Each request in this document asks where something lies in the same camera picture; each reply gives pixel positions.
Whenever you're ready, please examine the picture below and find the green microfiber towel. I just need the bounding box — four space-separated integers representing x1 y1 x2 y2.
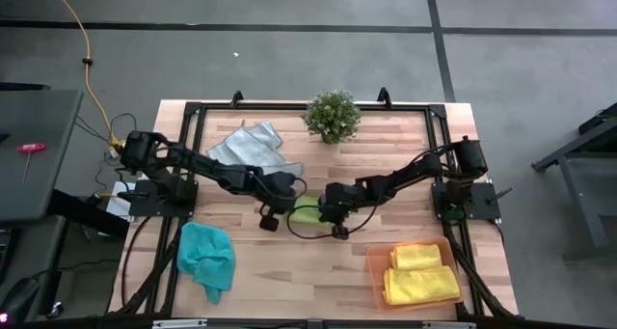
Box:
287 195 334 227

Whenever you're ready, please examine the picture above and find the grey microfiber towel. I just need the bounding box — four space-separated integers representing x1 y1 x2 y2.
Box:
205 120 305 178

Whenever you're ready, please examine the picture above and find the orange plastic bin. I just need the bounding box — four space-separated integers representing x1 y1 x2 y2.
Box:
364 236 466 314

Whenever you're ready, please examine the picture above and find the yellow microfiber towel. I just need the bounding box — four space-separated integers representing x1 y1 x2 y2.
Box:
389 242 444 272
381 264 462 307

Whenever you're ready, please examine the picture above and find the turquoise microfiber towel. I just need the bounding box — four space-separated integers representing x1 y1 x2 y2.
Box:
175 221 237 307

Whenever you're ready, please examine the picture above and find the potted plant in black pot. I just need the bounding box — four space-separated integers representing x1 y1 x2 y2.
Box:
303 89 363 146

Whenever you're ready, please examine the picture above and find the white paper sheet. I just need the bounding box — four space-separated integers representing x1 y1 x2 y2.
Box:
104 180 137 223

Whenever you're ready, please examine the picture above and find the silver aluminium bar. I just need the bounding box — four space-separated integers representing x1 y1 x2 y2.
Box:
151 318 209 329
420 320 477 329

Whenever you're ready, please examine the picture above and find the grey metal table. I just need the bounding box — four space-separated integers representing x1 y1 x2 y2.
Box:
530 100 617 263

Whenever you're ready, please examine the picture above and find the dark grey desk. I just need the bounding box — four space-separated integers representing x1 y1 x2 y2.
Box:
0 88 85 225

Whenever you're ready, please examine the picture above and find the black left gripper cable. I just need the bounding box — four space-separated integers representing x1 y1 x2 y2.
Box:
250 172 310 212

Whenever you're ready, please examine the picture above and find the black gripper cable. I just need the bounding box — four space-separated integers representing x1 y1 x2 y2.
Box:
250 172 310 212
285 193 382 241

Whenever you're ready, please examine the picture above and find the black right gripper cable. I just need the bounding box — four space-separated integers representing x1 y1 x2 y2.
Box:
285 193 382 241

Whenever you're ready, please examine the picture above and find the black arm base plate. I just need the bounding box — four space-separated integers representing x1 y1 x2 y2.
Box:
126 178 200 219
430 180 503 221

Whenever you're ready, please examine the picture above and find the yellow cable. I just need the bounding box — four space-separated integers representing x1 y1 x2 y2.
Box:
45 0 127 160

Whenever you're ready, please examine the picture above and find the red T-handle hex key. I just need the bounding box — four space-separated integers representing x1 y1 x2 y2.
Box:
15 142 48 183

